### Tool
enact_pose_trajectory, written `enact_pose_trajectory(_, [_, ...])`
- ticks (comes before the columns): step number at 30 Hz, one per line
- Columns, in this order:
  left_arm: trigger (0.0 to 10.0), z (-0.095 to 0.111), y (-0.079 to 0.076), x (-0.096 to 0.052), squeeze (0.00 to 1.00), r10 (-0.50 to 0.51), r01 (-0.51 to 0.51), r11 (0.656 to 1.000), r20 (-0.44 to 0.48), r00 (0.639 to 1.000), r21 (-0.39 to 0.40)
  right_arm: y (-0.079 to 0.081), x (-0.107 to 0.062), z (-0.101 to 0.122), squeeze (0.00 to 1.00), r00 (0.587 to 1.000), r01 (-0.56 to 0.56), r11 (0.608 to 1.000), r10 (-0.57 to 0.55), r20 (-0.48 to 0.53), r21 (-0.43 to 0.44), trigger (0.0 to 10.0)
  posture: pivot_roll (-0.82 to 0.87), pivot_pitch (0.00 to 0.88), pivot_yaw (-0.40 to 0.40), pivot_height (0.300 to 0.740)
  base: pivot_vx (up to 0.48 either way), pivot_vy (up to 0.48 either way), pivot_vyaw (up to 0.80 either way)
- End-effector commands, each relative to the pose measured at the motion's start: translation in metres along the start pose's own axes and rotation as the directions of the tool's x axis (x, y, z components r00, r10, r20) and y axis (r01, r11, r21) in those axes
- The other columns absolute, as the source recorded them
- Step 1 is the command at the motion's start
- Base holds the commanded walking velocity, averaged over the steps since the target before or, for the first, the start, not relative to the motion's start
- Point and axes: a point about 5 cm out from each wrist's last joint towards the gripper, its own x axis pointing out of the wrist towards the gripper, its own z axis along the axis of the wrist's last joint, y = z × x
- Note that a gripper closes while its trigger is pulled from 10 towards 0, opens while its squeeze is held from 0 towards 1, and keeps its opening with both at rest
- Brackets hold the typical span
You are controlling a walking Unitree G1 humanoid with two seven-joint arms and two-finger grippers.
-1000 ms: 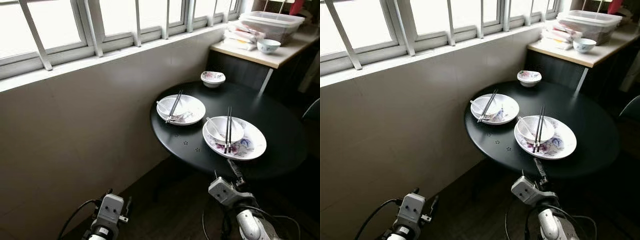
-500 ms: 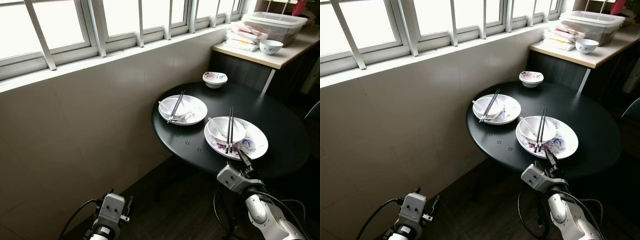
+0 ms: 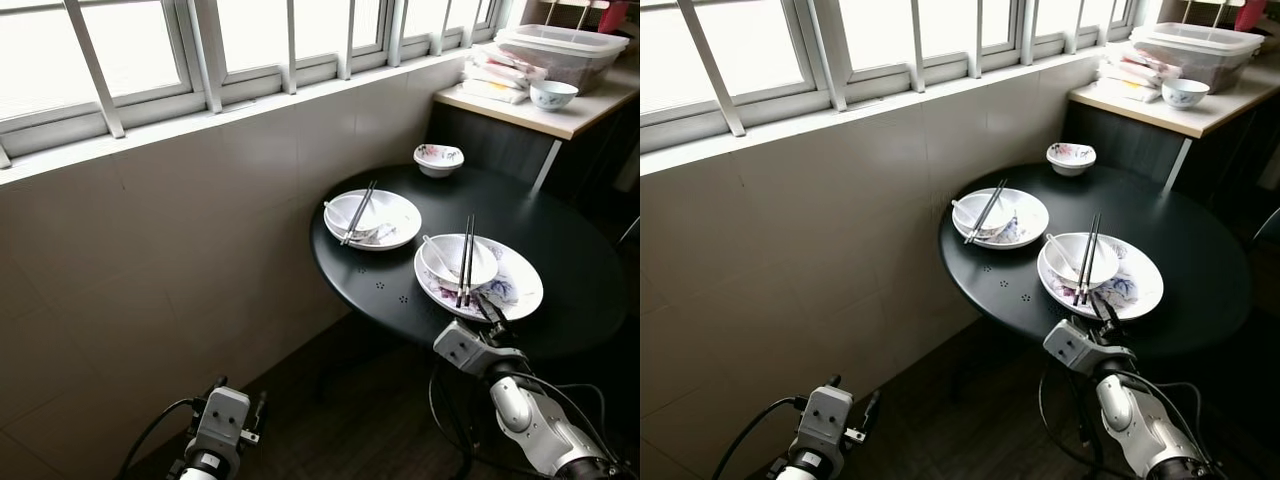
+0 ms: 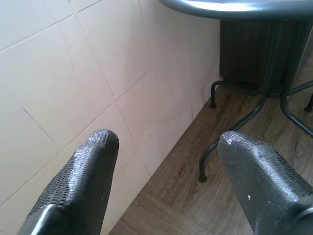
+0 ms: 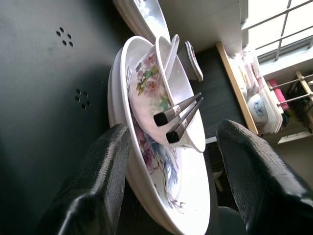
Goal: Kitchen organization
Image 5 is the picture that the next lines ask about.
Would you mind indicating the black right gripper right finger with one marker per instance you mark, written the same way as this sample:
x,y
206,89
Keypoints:
x,y
269,195

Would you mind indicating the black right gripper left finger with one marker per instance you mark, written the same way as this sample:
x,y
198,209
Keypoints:
x,y
93,191

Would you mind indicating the large floral white plate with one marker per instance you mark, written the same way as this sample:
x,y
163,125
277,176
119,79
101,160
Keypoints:
x,y
149,17
190,191

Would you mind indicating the white plastic dish tray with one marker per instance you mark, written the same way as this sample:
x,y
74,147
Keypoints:
x,y
274,117

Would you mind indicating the white bowl with blue flowers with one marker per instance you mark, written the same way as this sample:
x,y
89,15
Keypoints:
x,y
258,107

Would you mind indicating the pink cloth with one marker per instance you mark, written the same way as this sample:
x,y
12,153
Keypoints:
x,y
278,94

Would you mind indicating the dark grey chopstick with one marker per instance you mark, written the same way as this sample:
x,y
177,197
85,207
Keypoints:
x,y
178,131
168,115

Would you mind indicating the white floral rice bowl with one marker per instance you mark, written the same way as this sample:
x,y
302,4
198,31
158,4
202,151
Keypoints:
x,y
149,98

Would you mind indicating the small beige countertop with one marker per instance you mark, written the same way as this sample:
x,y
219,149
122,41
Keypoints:
x,y
236,85

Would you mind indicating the white rod drying rack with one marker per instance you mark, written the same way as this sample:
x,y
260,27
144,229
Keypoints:
x,y
305,83

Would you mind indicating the small floral white bowl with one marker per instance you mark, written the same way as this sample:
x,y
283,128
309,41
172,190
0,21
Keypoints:
x,y
194,63

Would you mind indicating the white ceramic spoon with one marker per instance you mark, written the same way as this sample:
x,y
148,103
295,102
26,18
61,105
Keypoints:
x,y
171,58

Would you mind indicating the white window with bars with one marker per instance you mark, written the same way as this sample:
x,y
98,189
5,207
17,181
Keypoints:
x,y
269,29

